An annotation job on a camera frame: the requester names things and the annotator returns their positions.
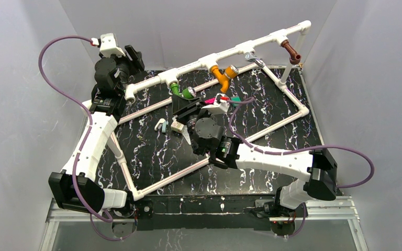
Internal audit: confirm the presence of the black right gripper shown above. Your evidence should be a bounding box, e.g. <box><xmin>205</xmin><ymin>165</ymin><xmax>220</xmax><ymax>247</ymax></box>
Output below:
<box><xmin>172</xmin><ymin>94</ymin><xmax>213</xmax><ymax>154</ymax></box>

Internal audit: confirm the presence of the green plastic faucet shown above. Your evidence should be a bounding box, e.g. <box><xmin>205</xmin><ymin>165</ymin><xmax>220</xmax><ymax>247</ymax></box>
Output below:
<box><xmin>169</xmin><ymin>81</ymin><xmax>197</xmax><ymax>100</ymax></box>

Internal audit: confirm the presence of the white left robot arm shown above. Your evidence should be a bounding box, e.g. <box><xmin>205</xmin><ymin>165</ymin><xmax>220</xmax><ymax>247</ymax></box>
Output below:
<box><xmin>48</xmin><ymin>45</ymin><xmax>144</xmax><ymax>218</ymax></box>

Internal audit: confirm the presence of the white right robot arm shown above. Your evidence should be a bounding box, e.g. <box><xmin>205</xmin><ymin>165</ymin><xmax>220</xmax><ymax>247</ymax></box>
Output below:
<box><xmin>171</xmin><ymin>94</ymin><xmax>337</xmax><ymax>216</ymax></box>

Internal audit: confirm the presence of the small beige cardboard box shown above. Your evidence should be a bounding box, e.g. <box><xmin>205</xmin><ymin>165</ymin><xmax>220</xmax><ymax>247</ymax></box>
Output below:
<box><xmin>171</xmin><ymin>118</ymin><xmax>184</xmax><ymax>134</ymax></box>

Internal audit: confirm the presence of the white teal thread tape roll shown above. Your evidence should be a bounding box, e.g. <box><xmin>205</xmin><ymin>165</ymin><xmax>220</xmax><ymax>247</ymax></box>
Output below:
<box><xmin>154</xmin><ymin>118</ymin><xmax>168</xmax><ymax>133</ymax></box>

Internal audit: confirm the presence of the clear plastic bag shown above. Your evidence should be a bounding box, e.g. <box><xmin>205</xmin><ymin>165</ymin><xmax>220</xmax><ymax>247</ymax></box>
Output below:
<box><xmin>182</xmin><ymin>125</ymin><xmax>191</xmax><ymax>145</ymax></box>

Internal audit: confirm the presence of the pink plastic strip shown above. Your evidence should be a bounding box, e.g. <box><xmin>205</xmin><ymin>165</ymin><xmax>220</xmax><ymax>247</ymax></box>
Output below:
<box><xmin>205</xmin><ymin>98</ymin><xmax>216</xmax><ymax>105</ymax></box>

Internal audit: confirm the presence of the small green plastic piece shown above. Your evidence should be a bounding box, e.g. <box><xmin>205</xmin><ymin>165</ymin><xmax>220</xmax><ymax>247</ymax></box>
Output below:
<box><xmin>230</xmin><ymin>96</ymin><xmax>242</xmax><ymax>107</ymax></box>

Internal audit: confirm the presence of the orange plastic faucet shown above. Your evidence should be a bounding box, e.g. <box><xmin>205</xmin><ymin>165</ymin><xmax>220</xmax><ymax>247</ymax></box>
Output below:
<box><xmin>209</xmin><ymin>65</ymin><xmax>239</xmax><ymax>94</ymax></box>

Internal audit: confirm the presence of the chrome metal faucet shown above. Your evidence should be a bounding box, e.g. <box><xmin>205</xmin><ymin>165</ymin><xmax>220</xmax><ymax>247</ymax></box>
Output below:
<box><xmin>244</xmin><ymin>51</ymin><xmax>265</xmax><ymax>68</ymax></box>

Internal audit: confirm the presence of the black marble table mat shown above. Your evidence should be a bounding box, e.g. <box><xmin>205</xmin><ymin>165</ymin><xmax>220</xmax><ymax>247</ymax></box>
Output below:
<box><xmin>95</xmin><ymin>68</ymin><xmax>321</xmax><ymax>195</ymax></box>

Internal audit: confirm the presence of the brown plastic faucet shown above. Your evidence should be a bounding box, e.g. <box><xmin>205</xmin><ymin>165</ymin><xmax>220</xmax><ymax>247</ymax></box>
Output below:
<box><xmin>280</xmin><ymin>39</ymin><xmax>302</xmax><ymax>65</ymax></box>

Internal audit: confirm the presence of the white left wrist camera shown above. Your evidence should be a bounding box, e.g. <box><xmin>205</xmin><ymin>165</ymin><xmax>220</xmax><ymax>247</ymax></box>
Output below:
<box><xmin>91</xmin><ymin>33</ymin><xmax>126</xmax><ymax>58</ymax></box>

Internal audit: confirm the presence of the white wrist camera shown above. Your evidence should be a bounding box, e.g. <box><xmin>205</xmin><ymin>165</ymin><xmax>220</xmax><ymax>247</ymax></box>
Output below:
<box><xmin>201</xmin><ymin>93</ymin><xmax>230</xmax><ymax>115</ymax></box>
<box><xmin>91</xmin><ymin>33</ymin><xmax>126</xmax><ymax>58</ymax></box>

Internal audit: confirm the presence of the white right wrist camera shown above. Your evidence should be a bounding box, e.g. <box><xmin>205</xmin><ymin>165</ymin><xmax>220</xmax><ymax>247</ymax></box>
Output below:
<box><xmin>201</xmin><ymin>93</ymin><xmax>230</xmax><ymax>115</ymax></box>

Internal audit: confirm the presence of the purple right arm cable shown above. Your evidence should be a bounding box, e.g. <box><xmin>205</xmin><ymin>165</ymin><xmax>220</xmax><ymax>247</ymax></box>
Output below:
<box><xmin>226</xmin><ymin>97</ymin><xmax>375</xmax><ymax>189</ymax></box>

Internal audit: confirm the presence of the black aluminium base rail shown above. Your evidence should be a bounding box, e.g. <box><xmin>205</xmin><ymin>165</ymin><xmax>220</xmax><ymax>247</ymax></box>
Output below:
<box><xmin>44</xmin><ymin>193</ymin><xmax>361</xmax><ymax>231</ymax></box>

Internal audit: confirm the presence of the white PVC pipe frame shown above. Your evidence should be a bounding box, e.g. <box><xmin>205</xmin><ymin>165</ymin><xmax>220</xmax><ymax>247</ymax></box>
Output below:
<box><xmin>82</xmin><ymin>20</ymin><xmax>312</xmax><ymax>202</ymax></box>

